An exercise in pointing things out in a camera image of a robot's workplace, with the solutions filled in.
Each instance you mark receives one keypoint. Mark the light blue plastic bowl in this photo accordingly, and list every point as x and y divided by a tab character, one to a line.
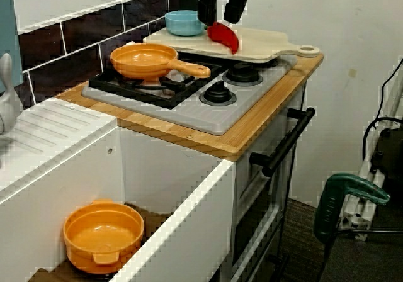
182	24

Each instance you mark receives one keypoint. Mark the black stove knob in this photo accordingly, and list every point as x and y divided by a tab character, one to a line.
242	74
217	94

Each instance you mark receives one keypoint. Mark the white toy sink unit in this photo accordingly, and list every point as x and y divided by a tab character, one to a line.
63	156

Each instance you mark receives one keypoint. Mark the aluminium frame rail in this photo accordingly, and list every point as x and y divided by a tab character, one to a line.
362	200

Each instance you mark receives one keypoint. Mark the dark equipment box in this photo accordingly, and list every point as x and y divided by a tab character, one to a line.
390	150

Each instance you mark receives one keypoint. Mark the green power drill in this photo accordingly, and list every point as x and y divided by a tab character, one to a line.
330	206

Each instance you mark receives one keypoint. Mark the orange toy pot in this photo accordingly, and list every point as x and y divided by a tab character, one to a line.
100	231

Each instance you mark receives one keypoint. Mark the white oven door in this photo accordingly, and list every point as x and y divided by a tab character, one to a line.
248	194

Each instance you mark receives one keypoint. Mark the light wooden cutting board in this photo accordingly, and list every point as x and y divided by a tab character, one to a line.
261	46

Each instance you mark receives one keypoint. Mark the grey toy stove plate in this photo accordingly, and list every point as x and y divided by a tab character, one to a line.
204	118

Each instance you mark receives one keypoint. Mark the red toy chili pepper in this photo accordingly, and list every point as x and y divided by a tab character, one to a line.
225	36

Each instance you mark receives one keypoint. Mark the grey toy faucet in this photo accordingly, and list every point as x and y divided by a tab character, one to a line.
7	105

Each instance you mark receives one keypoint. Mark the orange toy frying pan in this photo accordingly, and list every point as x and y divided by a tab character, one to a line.
141	60

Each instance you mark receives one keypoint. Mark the black burner grate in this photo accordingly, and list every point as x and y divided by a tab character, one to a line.
126	87

